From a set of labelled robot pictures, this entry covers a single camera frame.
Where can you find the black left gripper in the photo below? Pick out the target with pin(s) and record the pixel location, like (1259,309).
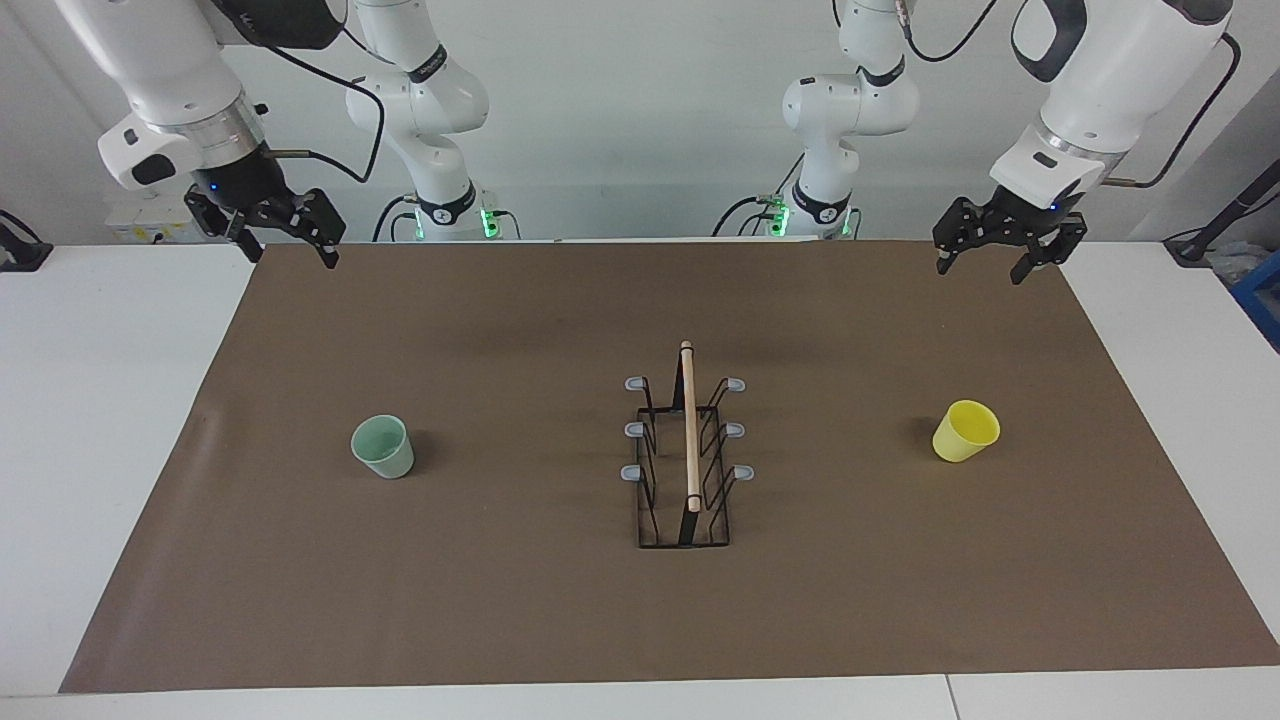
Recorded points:
(1025,220)

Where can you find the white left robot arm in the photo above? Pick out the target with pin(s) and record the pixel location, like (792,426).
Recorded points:
(1130,60)

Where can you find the black angled stand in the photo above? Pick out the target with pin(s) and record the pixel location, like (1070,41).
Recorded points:
(1195,245)

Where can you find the blue storage box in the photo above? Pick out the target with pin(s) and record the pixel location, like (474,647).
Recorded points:
(1262,300)

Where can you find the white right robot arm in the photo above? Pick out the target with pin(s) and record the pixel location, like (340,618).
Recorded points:
(150,60)

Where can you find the yellow plastic cup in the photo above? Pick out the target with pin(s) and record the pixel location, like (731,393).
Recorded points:
(962,435)

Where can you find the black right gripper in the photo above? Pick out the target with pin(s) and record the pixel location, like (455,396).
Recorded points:
(245,190)

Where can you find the black clamp mount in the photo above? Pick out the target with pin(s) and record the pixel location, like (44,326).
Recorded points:
(22,255)

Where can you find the white power strip box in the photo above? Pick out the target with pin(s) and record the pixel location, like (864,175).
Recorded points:
(160,220)

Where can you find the clear plastic bag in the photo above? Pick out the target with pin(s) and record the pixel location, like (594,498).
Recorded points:
(1235,262)

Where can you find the pale green plastic cup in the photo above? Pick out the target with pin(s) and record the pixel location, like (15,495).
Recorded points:
(385,455)

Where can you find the brown table mat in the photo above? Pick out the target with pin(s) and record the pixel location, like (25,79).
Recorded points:
(500,580)

